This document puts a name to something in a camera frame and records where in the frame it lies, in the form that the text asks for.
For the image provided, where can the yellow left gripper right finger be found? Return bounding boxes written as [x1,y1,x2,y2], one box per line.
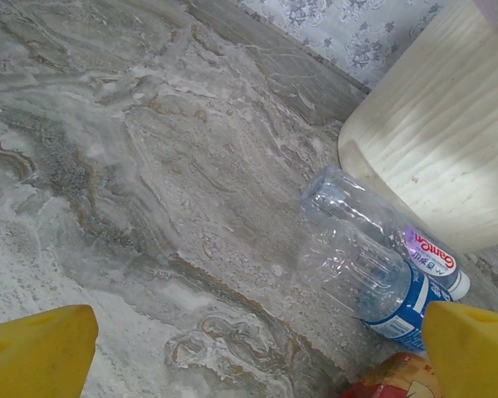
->
[422,301,498,398]

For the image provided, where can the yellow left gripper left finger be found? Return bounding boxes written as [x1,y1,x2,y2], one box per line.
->
[0,304,100,398]

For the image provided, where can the red label plastic bottle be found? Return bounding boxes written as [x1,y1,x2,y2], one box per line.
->
[340,351,443,398]

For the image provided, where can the blue label plastic bottle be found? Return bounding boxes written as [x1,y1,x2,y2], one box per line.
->
[296,217,456,353]

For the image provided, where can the purple label clear bottle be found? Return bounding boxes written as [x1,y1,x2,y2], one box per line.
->
[299,165,472,300]

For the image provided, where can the cream plastic waste bin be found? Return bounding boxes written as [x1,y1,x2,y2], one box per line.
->
[337,0,498,254]

